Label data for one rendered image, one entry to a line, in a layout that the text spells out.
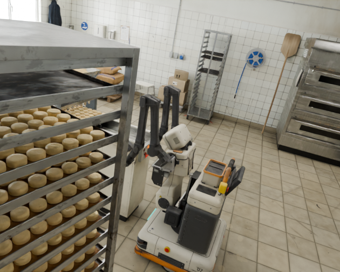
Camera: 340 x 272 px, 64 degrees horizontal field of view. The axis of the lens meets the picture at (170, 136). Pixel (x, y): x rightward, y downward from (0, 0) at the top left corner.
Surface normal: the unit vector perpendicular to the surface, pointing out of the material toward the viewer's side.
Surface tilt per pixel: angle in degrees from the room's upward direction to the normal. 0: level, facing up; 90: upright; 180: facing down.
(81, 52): 90
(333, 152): 90
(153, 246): 90
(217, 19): 90
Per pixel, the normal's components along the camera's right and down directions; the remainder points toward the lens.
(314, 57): -0.32, 0.33
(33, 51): 0.82, 0.36
